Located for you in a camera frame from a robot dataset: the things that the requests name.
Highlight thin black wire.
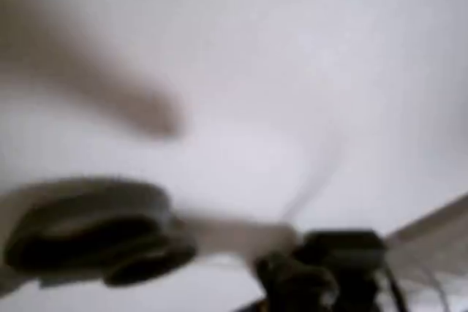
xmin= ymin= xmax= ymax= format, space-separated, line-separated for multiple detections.
xmin=379 ymin=263 xmax=411 ymax=312

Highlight grey handled scissors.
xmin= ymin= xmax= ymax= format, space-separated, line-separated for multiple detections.
xmin=0 ymin=175 xmax=298 ymax=290

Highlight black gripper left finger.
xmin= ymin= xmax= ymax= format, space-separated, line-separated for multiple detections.
xmin=254 ymin=251 xmax=340 ymax=312

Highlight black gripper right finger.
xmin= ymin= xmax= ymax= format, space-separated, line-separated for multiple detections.
xmin=302 ymin=229 xmax=388 ymax=312

